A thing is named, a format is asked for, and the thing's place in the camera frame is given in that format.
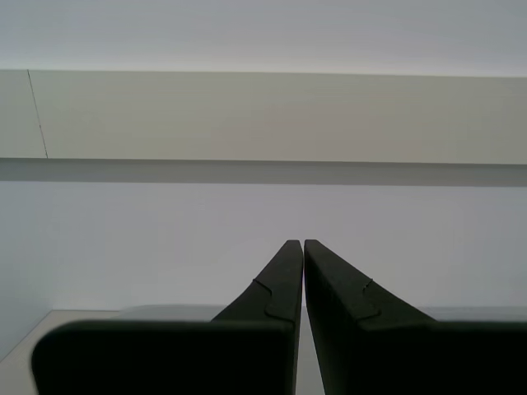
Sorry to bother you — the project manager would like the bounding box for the beige horizontal board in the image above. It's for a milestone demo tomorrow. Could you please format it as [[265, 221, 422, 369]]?
[[0, 69, 527, 166]]

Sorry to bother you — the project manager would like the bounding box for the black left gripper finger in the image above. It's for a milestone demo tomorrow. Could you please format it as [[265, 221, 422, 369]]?
[[30, 239, 305, 395], [303, 239, 527, 395]]

